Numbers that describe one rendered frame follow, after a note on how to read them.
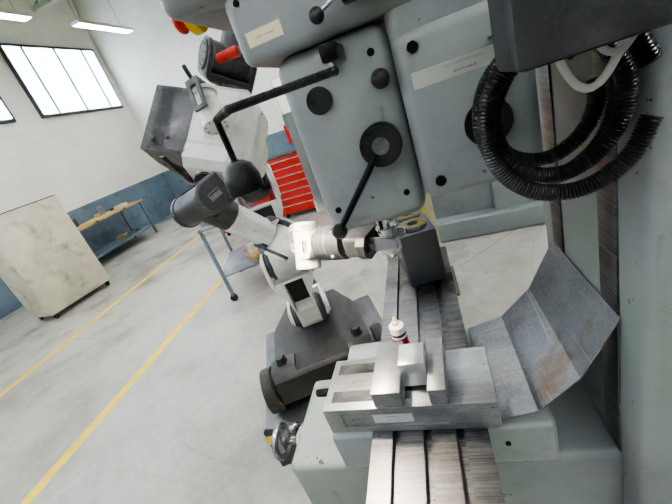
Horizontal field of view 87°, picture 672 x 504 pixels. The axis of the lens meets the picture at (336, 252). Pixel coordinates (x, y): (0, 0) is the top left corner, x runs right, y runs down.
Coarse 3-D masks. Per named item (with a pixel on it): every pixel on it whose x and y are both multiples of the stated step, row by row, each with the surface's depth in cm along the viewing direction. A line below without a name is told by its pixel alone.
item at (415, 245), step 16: (400, 224) 119; (416, 224) 115; (432, 224) 114; (400, 240) 113; (416, 240) 113; (432, 240) 113; (416, 256) 115; (432, 256) 115; (416, 272) 117; (432, 272) 117
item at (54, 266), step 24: (0, 216) 476; (24, 216) 500; (48, 216) 526; (0, 240) 473; (24, 240) 496; (48, 240) 522; (72, 240) 550; (0, 264) 491; (24, 264) 492; (48, 264) 518; (72, 264) 546; (96, 264) 577; (24, 288) 502; (48, 288) 514; (72, 288) 542; (48, 312) 513
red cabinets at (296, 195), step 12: (276, 156) 569; (288, 156) 546; (276, 168) 558; (288, 168) 554; (300, 168) 550; (276, 180) 567; (288, 180) 563; (300, 180) 559; (288, 192) 572; (300, 192) 568; (288, 204) 582; (300, 204) 578; (312, 204) 573; (288, 216) 596
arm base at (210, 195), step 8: (208, 176) 96; (216, 176) 97; (200, 184) 93; (208, 184) 95; (216, 184) 97; (224, 184) 99; (184, 192) 104; (200, 192) 92; (208, 192) 94; (216, 192) 96; (224, 192) 98; (200, 200) 92; (208, 200) 94; (216, 200) 96; (224, 200) 98; (232, 200) 100; (200, 208) 93; (208, 208) 93; (216, 208) 95; (224, 208) 97; (184, 224) 101
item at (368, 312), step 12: (360, 300) 219; (360, 312) 208; (372, 312) 204; (372, 324) 194; (288, 408) 159; (300, 408) 156; (276, 420) 155; (288, 420) 153; (300, 420) 150; (288, 456) 154
